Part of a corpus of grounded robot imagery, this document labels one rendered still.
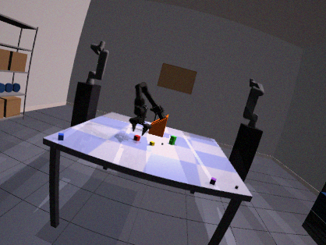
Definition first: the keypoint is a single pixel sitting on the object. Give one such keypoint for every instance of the small blue block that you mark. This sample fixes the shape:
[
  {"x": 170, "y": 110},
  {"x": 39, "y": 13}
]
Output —
[{"x": 60, "y": 136}]

